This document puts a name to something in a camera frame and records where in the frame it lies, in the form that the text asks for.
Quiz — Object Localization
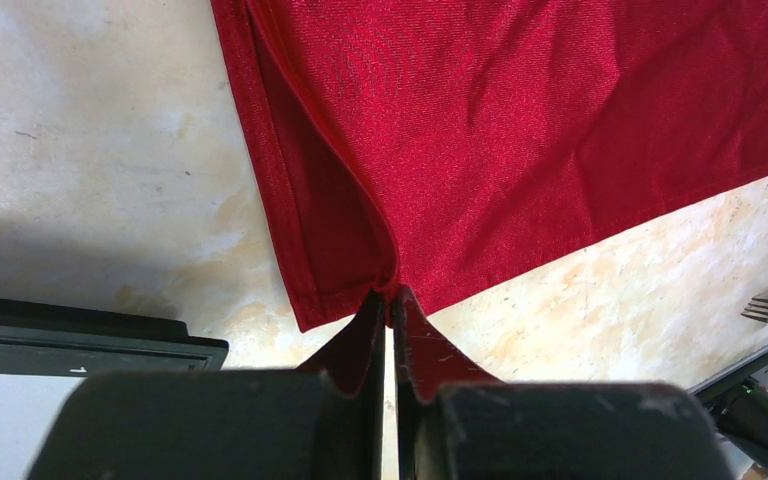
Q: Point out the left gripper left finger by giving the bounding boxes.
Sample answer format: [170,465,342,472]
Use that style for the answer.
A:
[29,292,386,479]

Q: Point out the red cloth napkin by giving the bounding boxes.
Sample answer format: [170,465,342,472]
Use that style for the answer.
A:
[212,1,768,331]

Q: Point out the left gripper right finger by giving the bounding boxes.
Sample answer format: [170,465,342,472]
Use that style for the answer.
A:
[390,287,731,479]

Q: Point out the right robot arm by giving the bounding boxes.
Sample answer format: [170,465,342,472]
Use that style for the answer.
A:
[692,349,768,471]

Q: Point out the black white checkerboard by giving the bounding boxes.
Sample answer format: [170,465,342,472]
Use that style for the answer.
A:
[0,299,229,479]

